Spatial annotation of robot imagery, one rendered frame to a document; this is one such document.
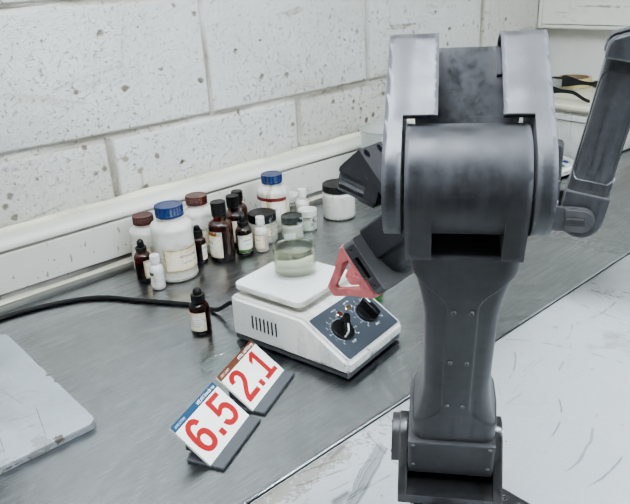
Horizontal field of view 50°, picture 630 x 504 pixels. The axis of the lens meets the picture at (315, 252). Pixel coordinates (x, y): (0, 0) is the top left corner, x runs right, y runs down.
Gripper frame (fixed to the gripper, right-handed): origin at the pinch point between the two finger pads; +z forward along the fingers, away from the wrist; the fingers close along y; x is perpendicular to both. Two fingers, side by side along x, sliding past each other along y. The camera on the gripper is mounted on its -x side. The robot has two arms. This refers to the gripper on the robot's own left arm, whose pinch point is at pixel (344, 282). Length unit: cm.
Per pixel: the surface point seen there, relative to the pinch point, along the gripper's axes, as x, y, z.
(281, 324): 0.0, 1.2, 12.6
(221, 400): 3.8, 15.3, 12.0
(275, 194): -23, -33, 34
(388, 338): 9.3, -8.3, 6.6
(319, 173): -25, -55, 40
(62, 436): -2.6, 28.8, 22.3
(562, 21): -32, -147, 10
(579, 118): -4, -107, 7
